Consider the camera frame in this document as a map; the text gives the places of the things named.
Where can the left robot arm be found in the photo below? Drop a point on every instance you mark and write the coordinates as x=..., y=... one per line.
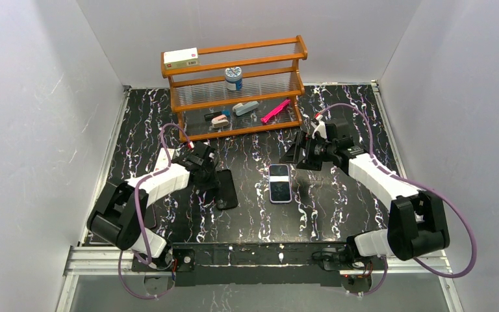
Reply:
x=118, y=214

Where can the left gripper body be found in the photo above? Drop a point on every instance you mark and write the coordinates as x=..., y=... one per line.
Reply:
x=214, y=175

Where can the pink comb tool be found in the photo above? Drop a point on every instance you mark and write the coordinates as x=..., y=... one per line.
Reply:
x=275, y=111

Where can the grey blue stapler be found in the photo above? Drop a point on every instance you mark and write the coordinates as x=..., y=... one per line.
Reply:
x=244, y=108

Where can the pink white stapler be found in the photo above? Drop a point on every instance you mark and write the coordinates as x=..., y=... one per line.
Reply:
x=220, y=121

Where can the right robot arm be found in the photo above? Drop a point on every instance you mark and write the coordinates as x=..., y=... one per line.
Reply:
x=417, y=221

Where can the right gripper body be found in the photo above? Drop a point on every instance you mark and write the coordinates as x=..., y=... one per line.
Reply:
x=308, y=151

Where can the white cardboard box on table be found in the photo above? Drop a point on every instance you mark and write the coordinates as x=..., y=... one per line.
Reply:
x=162, y=160

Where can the blue white jar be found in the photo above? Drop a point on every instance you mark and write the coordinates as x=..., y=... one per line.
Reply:
x=233, y=78

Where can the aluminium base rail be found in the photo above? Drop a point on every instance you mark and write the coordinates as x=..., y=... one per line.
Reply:
x=262, y=263

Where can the orange wooden shelf rack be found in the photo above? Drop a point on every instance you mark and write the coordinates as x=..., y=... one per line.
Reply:
x=270, y=74

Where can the black phone case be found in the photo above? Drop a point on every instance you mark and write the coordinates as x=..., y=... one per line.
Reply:
x=226, y=194

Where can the black teal marker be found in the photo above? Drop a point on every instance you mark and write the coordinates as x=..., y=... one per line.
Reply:
x=209, y=116

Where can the white box on shelf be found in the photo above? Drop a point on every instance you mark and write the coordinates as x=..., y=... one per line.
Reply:
x=181, y=58

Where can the dark phone with pink edge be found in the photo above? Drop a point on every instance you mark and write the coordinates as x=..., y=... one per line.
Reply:
x=150, y=219

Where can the lavender phone case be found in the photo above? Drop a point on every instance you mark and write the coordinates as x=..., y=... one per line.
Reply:
x=280, y=201

